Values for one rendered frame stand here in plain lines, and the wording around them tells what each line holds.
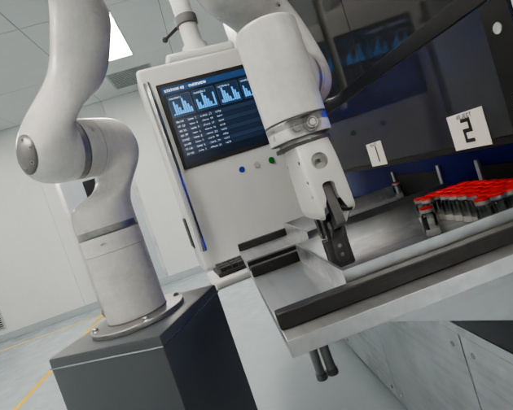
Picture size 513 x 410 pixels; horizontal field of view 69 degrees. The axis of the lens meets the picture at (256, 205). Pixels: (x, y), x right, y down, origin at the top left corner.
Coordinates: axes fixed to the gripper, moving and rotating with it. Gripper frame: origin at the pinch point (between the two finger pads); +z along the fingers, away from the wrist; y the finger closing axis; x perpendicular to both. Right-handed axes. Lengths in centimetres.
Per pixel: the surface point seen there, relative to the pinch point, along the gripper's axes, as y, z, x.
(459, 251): -7.9, 3.2, -11.8
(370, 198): 54, 2, -29
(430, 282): -9.9, 4.5, -6.1
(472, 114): 5.2, -11.6, -28.6
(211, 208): 87, -9, 15
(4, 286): 543, 11, 346
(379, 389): 109, 92, -28
